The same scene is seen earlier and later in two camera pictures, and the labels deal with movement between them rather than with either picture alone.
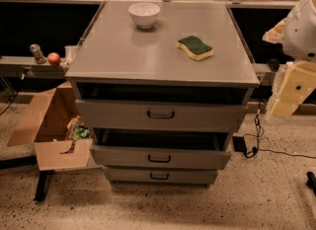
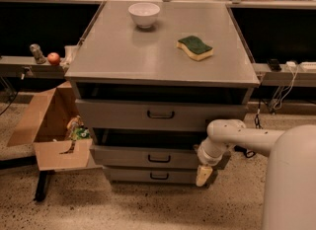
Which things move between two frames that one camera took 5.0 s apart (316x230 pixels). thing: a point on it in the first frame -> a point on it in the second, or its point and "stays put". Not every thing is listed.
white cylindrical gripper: [301, 35] -> [208, 157]
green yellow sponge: [197, 49] stays put
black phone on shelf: [274, 65] stays put
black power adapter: [239, 144] stays put
